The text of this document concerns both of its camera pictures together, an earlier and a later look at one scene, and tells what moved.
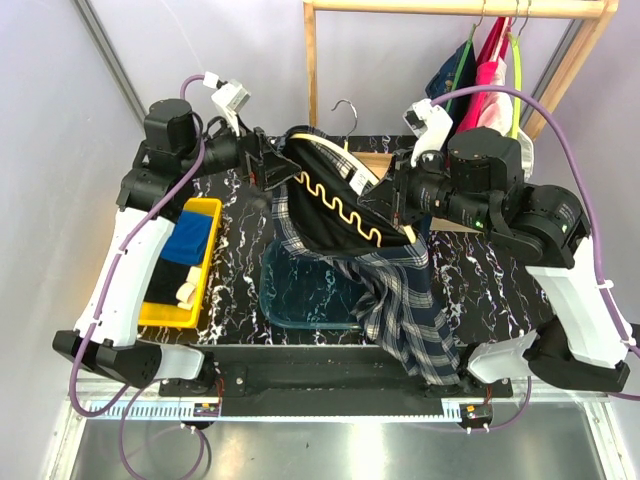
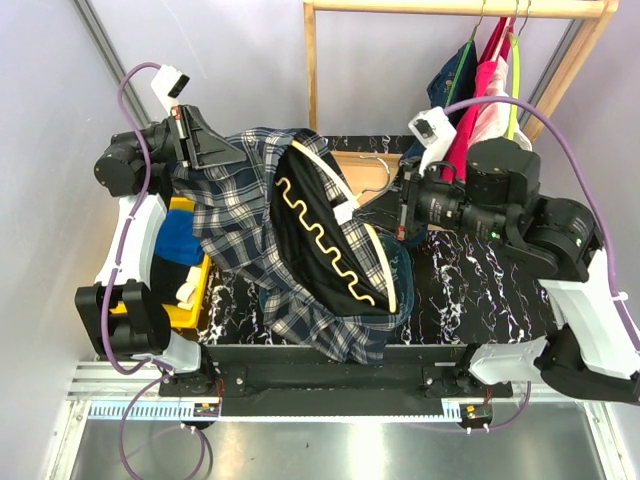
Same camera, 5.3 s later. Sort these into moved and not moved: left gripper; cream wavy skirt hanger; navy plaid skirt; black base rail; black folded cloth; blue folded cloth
Moved: cream wavy skirt hanger; navy plaid skirt; left gripper
Not moved: blue folded cloth; black folded cloth; black base rail
